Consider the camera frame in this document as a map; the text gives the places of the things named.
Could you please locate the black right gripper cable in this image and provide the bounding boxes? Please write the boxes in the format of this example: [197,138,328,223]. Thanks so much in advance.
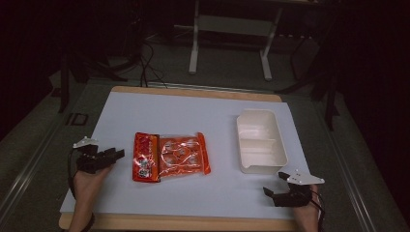
[310,188,327,232]

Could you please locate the white metal desk frame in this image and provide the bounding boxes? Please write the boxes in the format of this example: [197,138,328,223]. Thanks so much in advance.
[188,0,285,82]

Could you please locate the white table mat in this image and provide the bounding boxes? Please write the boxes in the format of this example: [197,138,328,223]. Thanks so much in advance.
[59,91,313,220]

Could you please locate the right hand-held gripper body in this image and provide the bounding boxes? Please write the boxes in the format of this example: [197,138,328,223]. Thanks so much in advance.
[273,169,326,208]

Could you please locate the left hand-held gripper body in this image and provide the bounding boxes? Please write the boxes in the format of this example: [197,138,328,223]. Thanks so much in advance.
[73,136,109,174]

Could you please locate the black floor cables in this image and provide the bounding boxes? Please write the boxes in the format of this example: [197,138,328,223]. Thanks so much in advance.
[137,40,169,89]

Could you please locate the black metal stand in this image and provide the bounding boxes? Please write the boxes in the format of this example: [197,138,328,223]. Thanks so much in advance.
[276,30,341,131]

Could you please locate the orange-red snack packet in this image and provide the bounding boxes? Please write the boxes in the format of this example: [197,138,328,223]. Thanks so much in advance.
[132,131,161,184]

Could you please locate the person's right hand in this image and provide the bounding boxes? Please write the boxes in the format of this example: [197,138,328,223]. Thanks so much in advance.
[291,185,323,232]

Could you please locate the metal floor rail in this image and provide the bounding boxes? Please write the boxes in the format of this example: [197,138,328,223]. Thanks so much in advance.
[313,102,370,232]
[0,110,67,220]

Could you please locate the person's left hand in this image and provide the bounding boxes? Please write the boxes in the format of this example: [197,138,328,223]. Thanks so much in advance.
[72,165,114,216]

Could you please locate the white plastic container box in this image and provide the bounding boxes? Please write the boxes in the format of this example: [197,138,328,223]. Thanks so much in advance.
[236,108,289,175]

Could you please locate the clear orange plastic snack bag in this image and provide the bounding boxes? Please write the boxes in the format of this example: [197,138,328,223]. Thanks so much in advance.
[158,131,213,179]

